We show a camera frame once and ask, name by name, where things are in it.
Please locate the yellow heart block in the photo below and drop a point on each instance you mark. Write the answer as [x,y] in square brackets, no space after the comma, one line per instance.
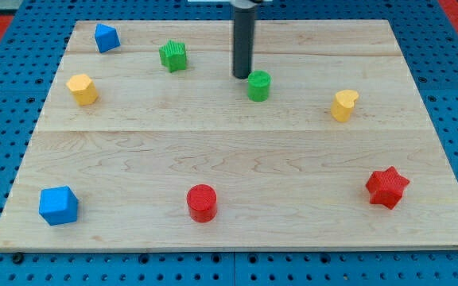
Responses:
[343,104]

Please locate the red cylinder block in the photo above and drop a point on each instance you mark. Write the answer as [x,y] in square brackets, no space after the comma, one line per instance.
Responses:
[202,203]

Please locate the green cylinder block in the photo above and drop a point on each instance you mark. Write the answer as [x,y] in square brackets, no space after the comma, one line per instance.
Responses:
[258,89]

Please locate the light wooden board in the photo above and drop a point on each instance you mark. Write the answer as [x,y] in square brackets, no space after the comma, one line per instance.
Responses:
[287,175]

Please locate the green star block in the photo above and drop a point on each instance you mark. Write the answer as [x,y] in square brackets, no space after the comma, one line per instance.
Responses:
[173,56]

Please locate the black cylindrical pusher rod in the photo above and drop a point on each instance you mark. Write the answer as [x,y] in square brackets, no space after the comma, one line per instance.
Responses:
[244,17]

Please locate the yellow hexagon block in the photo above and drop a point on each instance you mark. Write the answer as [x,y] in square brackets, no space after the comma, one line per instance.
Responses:
[82,89]

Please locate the blue triangular prism block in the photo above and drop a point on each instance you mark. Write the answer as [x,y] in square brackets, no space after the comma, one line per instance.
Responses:
[106,37]

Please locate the red star block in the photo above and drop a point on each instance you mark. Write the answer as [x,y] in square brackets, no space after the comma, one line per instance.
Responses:
[386,187]

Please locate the blue cube block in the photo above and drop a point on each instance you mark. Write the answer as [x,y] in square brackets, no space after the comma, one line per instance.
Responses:
[58,205]

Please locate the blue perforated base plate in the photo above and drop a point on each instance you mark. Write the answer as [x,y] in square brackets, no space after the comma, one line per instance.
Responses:
[30,52]

